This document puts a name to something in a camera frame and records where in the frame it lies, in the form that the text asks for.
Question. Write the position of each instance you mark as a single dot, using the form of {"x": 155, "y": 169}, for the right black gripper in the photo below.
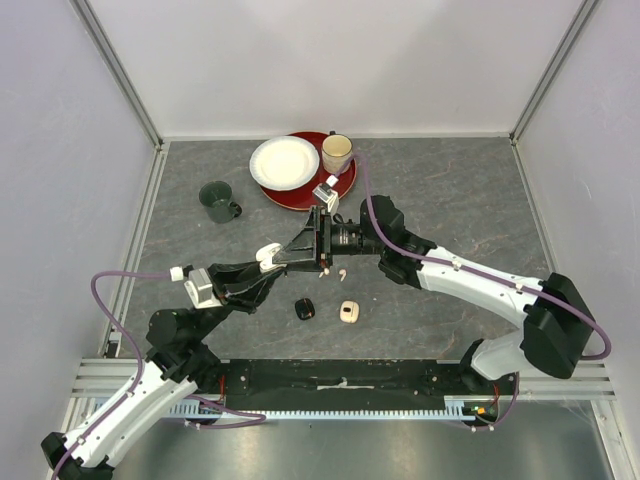
{"x": 300, "y": 253}

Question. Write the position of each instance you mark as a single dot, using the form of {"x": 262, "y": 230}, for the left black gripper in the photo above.
{"x": 242, "y": 285}

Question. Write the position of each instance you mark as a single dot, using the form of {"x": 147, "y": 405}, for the white earbud charging case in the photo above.
{"x": 265, "y": 257}

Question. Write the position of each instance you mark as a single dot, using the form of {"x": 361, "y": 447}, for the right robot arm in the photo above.
{"x": 551, "y": 319}

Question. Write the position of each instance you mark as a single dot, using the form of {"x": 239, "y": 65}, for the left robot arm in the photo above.
{"x": 177, "y": 365}

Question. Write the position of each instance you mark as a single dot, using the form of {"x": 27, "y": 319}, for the black earbud charging case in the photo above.
{"x": 304, "y": 309}

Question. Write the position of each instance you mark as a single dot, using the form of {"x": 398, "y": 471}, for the pink earbud charging case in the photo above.
{"x": 349, "y": 312}

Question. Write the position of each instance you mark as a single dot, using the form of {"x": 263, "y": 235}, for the red round tray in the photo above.
{"x": 302, "y": 198}

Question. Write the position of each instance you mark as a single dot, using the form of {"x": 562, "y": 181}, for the dark green mug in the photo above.
{"x": 217, "y": 199}

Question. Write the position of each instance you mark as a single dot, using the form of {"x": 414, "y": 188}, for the white paper plate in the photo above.
{"x": 284, "y": 163}

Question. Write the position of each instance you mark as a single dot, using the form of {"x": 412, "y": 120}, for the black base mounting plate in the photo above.
{"x": 347, "y": 385}

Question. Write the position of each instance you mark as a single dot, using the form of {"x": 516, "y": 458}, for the beige ceramic cup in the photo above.
{"x": 337, "y": 152}

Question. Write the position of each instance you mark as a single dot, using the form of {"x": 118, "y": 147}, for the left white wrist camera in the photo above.
{"x": 197, "y": 284}

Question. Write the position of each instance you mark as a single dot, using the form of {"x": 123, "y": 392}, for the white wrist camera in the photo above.
{"x": 197, "y": 284}
{"x": 326, "y": 196}

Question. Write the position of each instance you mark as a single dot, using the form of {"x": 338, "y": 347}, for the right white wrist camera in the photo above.
{"x": 326, "y": 196}

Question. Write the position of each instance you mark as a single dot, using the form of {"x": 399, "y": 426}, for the slotted cable duct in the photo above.
{"x": 453, "y": 410}

